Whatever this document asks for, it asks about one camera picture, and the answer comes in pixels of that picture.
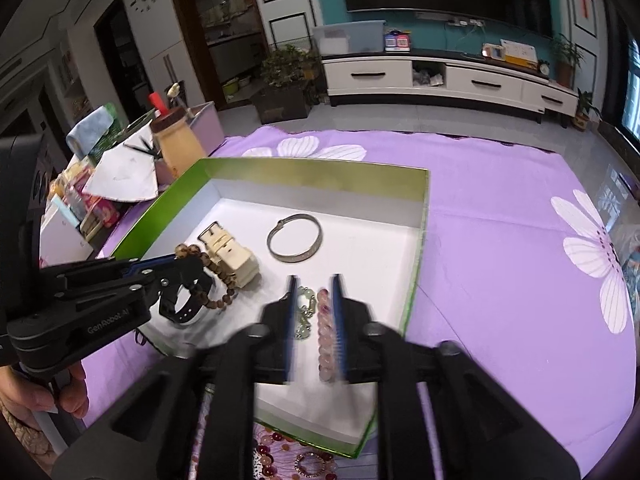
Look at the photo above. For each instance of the clear plastic storage bin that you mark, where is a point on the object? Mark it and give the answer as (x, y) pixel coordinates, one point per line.
(350, 37)

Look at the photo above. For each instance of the glass jar with brown lid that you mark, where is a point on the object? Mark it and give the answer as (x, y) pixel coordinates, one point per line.
(177, 145)

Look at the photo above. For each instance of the blue and red display stand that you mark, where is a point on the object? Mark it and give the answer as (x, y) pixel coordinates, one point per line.
(398, 41)

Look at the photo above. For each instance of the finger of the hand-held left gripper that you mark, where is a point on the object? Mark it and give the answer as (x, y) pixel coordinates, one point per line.
(190, 272)
(145, 264)

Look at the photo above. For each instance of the lilac storage box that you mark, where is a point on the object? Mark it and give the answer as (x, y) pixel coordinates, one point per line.
(206, 127)

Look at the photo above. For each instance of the small potted plant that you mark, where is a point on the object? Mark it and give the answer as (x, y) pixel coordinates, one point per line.
(584, 107)

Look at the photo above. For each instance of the silver bangle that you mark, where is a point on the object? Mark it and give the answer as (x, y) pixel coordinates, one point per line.
(272, 250)

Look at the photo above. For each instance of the potted plant in brown pot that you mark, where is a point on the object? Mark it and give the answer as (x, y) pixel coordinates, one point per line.
(566, 55)

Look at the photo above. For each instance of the white power strip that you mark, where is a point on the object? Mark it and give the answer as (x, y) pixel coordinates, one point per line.
(465, 21)

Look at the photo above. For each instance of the small alarm clock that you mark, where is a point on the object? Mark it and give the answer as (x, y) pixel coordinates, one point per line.
(544, 67)

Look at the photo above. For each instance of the white paper sheet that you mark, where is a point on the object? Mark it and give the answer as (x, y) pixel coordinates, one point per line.
(122, 175)

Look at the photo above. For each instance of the white carton box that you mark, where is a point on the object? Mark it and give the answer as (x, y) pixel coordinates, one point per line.
(62, 232)

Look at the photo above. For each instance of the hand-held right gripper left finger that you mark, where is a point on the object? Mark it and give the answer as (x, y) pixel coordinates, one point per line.
(290, 332)

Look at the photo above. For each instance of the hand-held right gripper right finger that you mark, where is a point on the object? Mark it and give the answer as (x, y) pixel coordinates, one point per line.
(338, 332)

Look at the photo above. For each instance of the white plastic bag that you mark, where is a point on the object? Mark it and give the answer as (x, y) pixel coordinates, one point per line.
(631, 260)

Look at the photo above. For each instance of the purple floral tablecloth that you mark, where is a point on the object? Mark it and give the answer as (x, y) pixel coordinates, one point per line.
(500, 260)

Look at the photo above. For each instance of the person's left hand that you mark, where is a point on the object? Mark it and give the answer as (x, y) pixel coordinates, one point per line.
(27, 395)

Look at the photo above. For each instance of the cream wristwatch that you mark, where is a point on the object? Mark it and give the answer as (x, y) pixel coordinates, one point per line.
(235, 257)

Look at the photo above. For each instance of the white TV cabinet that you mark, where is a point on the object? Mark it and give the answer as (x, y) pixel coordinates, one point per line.
(375, 77)

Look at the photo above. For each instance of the light green towel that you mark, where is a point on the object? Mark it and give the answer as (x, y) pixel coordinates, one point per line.
(92, 127)

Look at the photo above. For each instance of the yellow flat box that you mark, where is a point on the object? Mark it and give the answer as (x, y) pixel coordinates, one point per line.
(520, 51)

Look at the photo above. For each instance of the black fitness band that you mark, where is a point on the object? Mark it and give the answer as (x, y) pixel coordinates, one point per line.
(182, 310)

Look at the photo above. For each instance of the green cardboard box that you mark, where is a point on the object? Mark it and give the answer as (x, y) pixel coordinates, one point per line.
(360, 240)

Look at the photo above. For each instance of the window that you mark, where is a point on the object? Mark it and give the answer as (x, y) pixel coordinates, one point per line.
(631, 90)

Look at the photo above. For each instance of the large potted plant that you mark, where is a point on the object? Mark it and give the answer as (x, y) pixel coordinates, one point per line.
(285, 70)

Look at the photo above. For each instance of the pen holder cup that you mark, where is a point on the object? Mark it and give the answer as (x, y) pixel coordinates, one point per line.
(164, 172)

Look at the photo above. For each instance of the pink can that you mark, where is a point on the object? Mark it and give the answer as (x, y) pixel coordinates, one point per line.
(102, 210)

